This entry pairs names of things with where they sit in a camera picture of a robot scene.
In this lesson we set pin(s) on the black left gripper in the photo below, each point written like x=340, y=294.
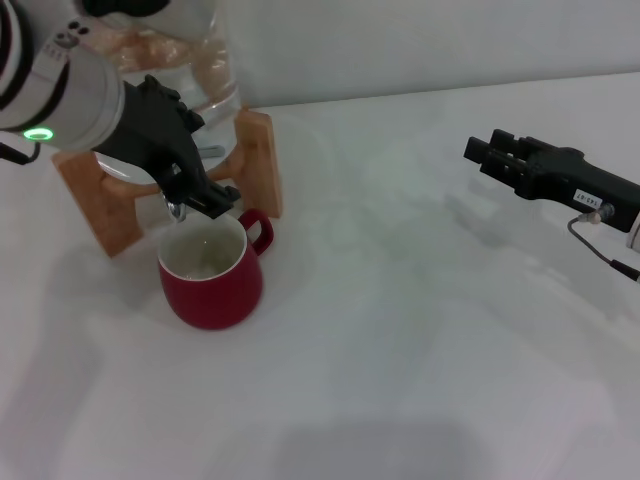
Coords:
x=155, y=135

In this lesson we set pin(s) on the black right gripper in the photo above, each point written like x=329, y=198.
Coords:
x=575, y=180

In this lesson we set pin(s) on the chrome faucet tap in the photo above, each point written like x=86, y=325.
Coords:
x=176, y=212

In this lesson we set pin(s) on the red ceramic cup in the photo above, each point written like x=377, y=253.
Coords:
x=210, y=300

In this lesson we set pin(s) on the wooden dispenser stand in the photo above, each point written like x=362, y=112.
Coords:
x=260, y=165

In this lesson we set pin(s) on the clear glass water dispenser jar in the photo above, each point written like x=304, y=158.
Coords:
x=220, y=75

